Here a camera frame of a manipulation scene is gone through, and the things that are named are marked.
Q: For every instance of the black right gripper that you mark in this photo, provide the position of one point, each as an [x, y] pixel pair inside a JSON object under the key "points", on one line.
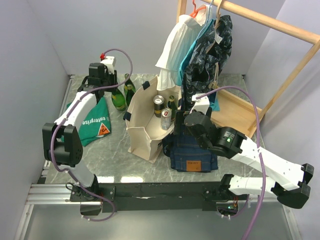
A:
{"points": [[179, 117]]}

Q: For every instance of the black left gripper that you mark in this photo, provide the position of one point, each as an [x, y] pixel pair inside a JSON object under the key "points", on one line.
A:
{"points": [[113, 77]]}

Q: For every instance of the green glass bottle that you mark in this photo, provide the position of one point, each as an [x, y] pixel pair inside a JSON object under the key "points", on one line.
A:
{"points": [[172, 105], [130, 91], [128, 82], [118, 99]]}

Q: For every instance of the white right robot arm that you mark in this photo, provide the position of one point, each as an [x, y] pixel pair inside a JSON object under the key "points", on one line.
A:
{"points": [[282, 179]]}

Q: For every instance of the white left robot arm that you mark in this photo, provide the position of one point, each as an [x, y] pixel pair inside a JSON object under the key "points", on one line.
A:
{"points": [[62, 145]]}

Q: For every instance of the teal garment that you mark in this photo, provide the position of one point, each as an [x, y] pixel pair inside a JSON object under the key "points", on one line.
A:
{"points": [[199, 72]]}

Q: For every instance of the folded blue jeans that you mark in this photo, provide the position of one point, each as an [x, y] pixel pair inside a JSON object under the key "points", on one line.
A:
{"points": [[186, 155]]}

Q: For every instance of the silver can red tab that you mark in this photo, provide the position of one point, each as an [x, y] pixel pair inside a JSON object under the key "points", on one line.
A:
{"points": [[166, 116]]}

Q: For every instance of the wooden clothes rack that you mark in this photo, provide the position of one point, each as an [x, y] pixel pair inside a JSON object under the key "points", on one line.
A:
{"points": [[266, 57]]}

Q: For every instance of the green t-shirt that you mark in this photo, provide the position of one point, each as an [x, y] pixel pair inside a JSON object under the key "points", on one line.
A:
{"points": [[96, 124]]}

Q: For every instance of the dark can silver top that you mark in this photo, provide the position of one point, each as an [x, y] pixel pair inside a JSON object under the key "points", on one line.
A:
{"points": [[159, 105]]}

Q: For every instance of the dark patterned shirt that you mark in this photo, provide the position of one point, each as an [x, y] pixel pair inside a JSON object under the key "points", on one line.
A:
{"points": [[224, 39]]}

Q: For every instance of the white pleated garment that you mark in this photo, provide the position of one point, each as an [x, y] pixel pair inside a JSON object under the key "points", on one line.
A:
{"points": [[177, 45]]}

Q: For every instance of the blue clothes hanger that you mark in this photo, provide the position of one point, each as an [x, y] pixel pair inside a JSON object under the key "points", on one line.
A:
{"points": [[208, 17]]}

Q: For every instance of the wooden clothes hanger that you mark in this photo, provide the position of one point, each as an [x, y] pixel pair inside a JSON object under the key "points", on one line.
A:
{"points": [[218, 15]]}

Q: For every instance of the orange clothes hanger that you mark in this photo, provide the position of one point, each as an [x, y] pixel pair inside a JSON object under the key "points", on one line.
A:
{"points": [[196, 10]]}

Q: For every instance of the black base bar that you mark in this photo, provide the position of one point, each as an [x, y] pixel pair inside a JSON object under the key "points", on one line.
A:
{"points": [[146, 196]]}

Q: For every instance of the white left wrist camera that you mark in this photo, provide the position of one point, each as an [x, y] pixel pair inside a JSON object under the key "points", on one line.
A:
{"points": [[109, 62]]}

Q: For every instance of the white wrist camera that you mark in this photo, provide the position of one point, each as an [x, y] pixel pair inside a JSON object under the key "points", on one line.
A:
{"points": [[200, 104], [109, 62]]}

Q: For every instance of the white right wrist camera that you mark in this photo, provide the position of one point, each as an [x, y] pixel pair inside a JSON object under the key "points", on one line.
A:
{"points": [[200, 104]]}

